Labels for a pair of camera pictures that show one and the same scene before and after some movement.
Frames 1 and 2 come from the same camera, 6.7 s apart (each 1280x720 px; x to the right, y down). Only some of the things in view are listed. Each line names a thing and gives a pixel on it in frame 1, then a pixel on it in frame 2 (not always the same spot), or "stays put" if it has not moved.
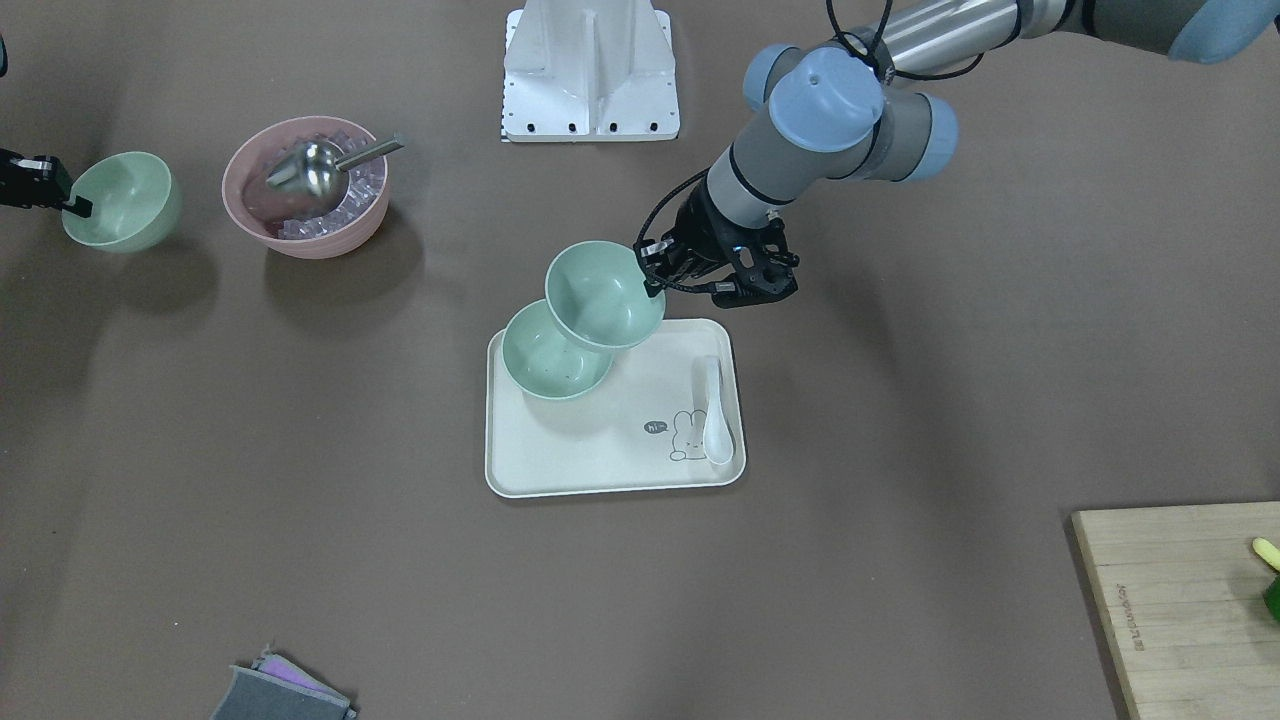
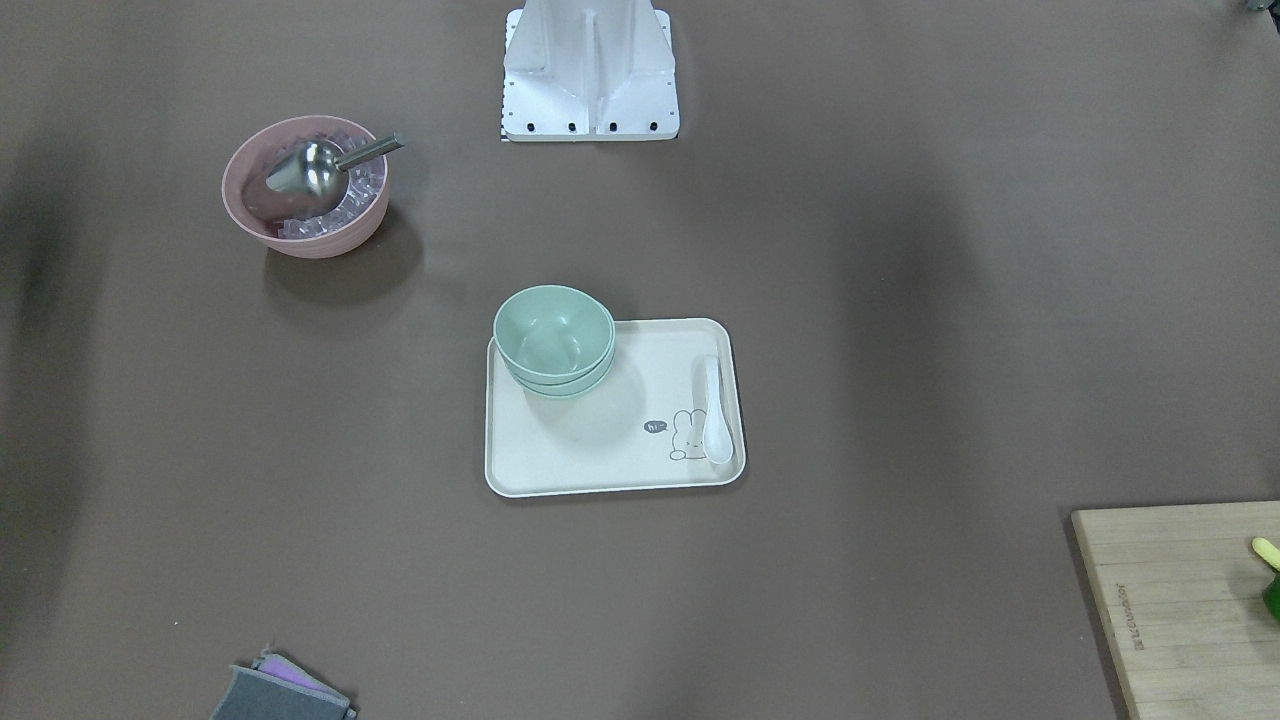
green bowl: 596,295 -> 566,387
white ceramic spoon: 718,440 stays put
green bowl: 133,203 -> 553,333
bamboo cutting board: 1191,606 stays put
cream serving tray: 642,430 stays put
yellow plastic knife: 1268,553 stays put
